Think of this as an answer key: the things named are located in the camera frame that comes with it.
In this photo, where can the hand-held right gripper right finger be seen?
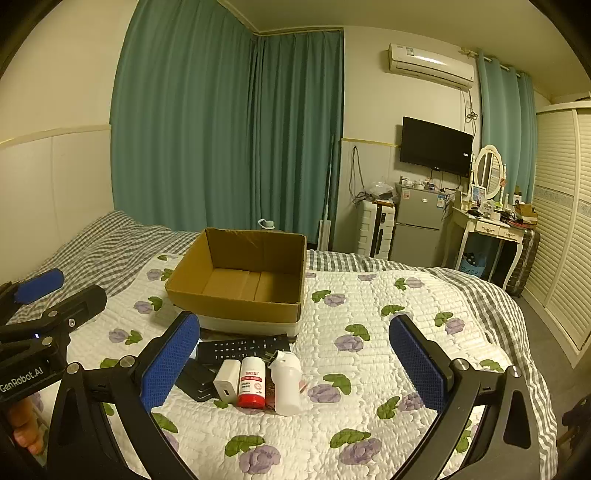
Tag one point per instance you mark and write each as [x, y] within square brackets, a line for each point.
[415, 364]

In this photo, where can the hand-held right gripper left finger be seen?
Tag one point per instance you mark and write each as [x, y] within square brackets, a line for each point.
[168, 364]

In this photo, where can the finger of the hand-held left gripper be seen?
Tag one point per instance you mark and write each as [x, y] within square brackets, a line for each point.
[39, 284]
[78, 302]

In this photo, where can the black case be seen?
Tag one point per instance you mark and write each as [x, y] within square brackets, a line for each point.
[196, 381]

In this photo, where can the white charger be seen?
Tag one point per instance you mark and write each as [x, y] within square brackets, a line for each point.
[226, 378]

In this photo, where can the black remote control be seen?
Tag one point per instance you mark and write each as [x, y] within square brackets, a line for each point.
[240, 346]

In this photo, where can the brown cardboard box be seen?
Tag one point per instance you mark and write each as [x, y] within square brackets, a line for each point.
[231, 304]

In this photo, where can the red and white bottle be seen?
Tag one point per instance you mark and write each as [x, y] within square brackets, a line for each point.
[251, 392]

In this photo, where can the white plastic bottle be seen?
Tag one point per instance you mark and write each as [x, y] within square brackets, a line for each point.
[286, 387]

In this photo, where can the person's left hand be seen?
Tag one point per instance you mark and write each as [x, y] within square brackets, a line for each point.
[25, 422]

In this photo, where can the grey gingham bed sheet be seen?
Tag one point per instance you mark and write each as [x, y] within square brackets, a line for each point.
[101, 249]

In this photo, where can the white floral quilt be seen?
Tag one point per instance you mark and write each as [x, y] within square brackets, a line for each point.
[369, 300]

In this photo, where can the blue plastic basket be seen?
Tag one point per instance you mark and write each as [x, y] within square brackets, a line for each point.
[473, 267]

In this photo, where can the grey refrigerator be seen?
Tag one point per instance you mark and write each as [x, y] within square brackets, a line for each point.
[418, 230]

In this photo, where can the white suitcase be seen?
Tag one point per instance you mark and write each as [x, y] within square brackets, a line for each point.
[369, 230]

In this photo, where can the dark suitcase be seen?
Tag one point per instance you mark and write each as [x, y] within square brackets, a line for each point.
[524, 263]

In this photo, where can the white dressing table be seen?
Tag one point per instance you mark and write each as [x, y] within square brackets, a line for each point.
[489, 227]

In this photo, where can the white mop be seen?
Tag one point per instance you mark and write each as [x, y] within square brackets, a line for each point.
[323, 233]

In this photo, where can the clear water jug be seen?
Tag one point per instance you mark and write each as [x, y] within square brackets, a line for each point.
[267, 225]

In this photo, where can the clear plastic bag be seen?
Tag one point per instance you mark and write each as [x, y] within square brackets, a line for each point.
[381, 188]

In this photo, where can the small brown box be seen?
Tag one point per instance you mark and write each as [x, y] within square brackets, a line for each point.
[526, 212]

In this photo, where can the wide green curtain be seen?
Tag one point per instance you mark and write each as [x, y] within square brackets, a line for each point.
[207, 138]

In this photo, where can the oval vanity mirror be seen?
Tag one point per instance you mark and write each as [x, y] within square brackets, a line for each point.
[488, 168]

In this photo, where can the white louvered wardrobe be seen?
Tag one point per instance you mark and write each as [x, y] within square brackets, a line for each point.
[563, 207]

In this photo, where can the black television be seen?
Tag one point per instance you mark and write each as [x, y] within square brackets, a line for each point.
[434, 145]

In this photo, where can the narrow green curtain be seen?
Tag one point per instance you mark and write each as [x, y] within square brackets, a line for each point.
[508, 120]

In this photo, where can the white air conditioner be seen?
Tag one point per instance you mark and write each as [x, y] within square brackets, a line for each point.
[429, 62]

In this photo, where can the small picture frame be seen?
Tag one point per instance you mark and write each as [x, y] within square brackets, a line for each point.
[478, 194]

